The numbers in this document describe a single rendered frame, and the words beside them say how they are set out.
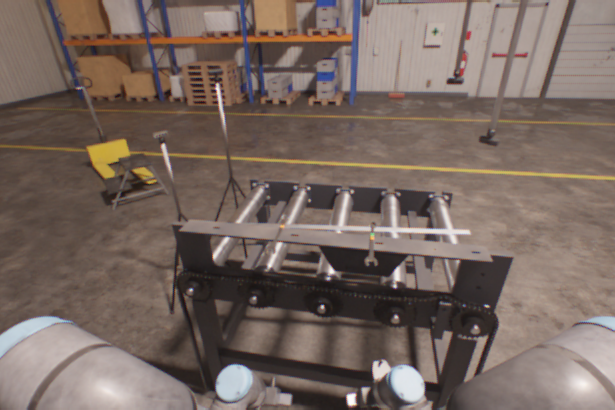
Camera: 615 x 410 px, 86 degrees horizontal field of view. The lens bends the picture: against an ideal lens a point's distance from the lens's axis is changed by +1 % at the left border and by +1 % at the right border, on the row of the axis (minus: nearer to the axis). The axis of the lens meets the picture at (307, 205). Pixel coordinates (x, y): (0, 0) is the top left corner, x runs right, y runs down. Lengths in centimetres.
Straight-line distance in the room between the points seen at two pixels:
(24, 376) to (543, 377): 57
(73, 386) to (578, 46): 1106
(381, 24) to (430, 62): 165
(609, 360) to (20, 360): 67
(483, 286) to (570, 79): 998
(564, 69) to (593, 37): 81
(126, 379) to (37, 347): 12
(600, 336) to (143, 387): 54
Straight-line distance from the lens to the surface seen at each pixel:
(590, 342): 53
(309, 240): 126
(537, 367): 48
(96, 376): 47
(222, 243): 176
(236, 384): 100
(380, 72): 1015
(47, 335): 55
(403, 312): 142
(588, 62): 1126
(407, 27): 1009
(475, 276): 140
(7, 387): 54
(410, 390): 100
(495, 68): 1051
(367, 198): 224
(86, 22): 1159
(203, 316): 178
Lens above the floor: 190
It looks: 29 degrees down
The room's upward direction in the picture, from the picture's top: 1 degrees counter-clockwise
